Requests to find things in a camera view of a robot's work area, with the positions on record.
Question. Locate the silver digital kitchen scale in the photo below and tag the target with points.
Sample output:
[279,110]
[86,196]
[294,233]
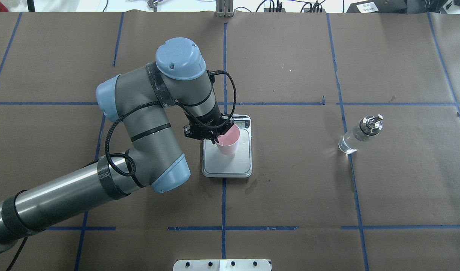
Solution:
[238,165]

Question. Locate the black camera mount wrist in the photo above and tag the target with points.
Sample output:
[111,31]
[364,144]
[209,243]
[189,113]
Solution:
[194,131]

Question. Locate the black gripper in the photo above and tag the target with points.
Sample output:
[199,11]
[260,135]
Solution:
[211,117]

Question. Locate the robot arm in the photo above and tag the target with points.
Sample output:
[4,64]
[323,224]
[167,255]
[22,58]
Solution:
[140,148]

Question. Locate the pink paper cup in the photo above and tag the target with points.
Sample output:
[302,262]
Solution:
[228,143]

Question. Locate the clear glass sauce bottle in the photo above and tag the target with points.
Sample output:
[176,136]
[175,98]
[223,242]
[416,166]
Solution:
[367,129]

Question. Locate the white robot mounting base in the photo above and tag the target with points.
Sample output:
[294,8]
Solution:
[223,265]

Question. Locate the aluminium frame post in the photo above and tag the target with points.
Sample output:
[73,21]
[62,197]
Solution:
[224,8]

